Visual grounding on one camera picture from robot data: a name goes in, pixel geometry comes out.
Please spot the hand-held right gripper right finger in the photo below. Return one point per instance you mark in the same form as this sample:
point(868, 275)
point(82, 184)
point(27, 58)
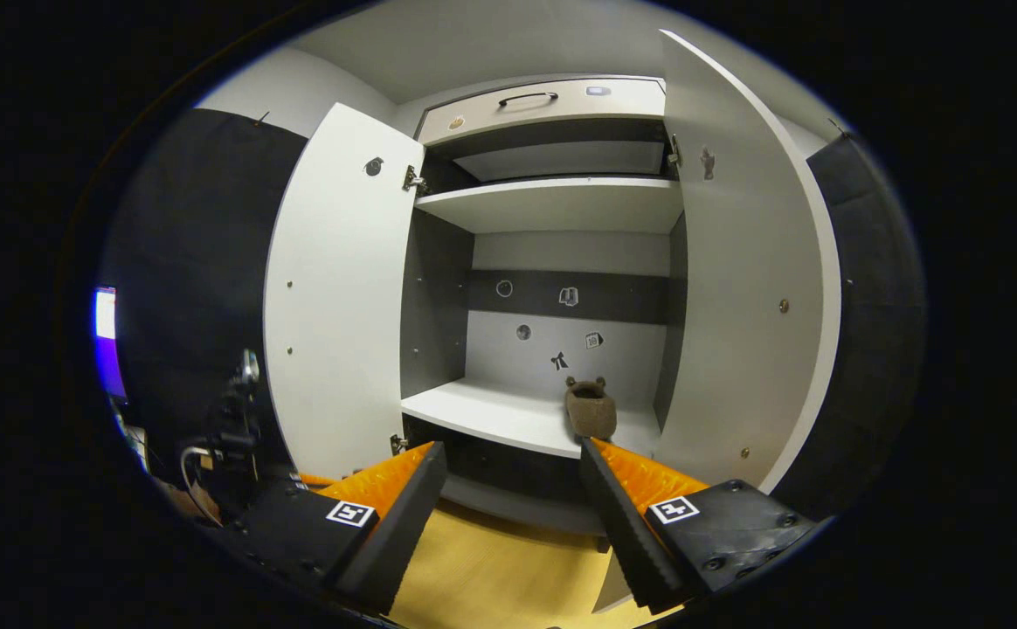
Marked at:
point(618, 524)

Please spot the beige cabinet drawer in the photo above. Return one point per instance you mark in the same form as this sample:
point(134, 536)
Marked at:
point(552, 109)

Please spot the white shoe cabinet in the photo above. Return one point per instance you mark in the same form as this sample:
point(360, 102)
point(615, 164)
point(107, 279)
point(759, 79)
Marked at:
point(552, 205)

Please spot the black backdrop cloth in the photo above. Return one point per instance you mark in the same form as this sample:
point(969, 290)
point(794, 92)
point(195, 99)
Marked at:
point(194, 262)
point(875, 332)

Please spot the brown slipper shoe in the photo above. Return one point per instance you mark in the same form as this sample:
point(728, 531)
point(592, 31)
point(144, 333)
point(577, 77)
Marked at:
point(591, 415)

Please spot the lit monitor screen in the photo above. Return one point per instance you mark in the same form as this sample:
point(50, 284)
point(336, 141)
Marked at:
point(107, 332)

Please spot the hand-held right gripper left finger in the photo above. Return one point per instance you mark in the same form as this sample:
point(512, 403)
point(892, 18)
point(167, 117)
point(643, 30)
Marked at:
point(399, 524)

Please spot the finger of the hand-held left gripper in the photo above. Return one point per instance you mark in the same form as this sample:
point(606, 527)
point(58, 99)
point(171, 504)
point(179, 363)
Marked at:
point(316, 480)

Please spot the white shoe cabinet door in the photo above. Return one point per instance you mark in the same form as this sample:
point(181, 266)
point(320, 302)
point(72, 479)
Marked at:
point(744, 306)
point(342, 306)

